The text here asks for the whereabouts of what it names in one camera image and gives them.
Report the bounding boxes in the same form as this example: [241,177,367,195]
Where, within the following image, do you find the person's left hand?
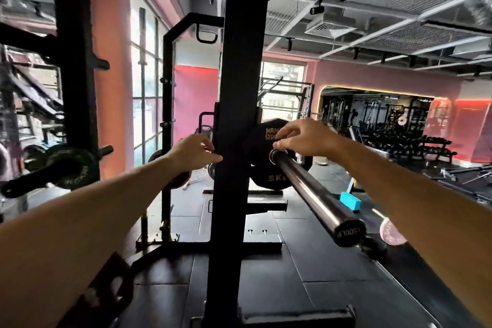
[167,133,223,173]

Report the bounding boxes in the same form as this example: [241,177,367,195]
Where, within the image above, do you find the person's right hand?
[272,118,346,161]

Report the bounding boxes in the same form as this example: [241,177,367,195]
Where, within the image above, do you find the black weight plate gold print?
[57,253,135,328]
[248,118,314,191]

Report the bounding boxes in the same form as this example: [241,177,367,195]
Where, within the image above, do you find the thick chrome barbell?
[269,149,366,249]

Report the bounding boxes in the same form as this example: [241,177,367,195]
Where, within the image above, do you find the green Rogue plate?
[45,144,97,191]

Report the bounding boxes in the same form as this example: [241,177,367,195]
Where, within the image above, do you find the person's left forearm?
[0,154,177,328]

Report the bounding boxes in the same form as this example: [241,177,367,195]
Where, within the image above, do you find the person's right forearm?
[336,135,492,328]

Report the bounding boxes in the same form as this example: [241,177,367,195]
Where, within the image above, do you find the black squat rack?
[190,0,356,328]

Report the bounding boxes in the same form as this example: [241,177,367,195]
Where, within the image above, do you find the thin chrome barbell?
[137,7,150,242]

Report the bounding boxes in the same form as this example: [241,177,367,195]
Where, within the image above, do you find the pink weight plate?
[379,217,407,247]

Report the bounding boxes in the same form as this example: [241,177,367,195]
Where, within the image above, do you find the black red-rimmed bumper plate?
[148,149,192,190]

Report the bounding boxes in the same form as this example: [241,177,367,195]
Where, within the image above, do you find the black power rack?
[159,12,226,248]

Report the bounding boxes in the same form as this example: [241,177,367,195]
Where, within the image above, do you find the teal block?
[340,192,363,211]

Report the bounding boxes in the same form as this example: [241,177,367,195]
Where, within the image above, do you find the tall window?
[130,0,170,167]

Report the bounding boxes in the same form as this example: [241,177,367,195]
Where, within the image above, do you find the black dumbbell rack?
[361,124,458,165]

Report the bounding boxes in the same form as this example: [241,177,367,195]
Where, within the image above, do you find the ceiling air vent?
[305,18,356,39]

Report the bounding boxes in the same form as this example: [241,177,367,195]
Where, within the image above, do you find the black rack upright with pegs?
[50,0,112,190]

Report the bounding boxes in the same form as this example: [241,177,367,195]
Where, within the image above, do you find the grey smith machine frame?
[258,77,315,123]

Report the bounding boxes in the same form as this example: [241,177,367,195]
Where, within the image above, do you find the window behind grey frame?
[261,61,306,121]

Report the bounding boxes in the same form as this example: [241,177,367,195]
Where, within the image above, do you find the wall mirror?
[318,86,453,148]
[0,0,62,194]

